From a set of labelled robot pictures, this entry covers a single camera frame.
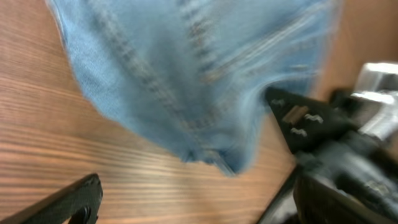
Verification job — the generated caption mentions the light blue denim jeans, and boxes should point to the light blue denim jeans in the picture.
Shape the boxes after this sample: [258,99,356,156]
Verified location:
[47,0,341,175]

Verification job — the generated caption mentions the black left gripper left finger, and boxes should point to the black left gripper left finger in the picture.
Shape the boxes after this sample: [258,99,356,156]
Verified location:
[1,174,103,224]

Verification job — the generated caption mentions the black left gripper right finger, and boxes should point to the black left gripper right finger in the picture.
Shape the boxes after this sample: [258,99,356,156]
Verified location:
[294,175,397,224]

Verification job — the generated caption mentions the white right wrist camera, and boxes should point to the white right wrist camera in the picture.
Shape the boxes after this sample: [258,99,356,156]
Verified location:
[351,62,397,141]

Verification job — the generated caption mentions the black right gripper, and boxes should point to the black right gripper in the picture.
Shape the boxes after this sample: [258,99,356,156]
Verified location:
[259,88,397,223]

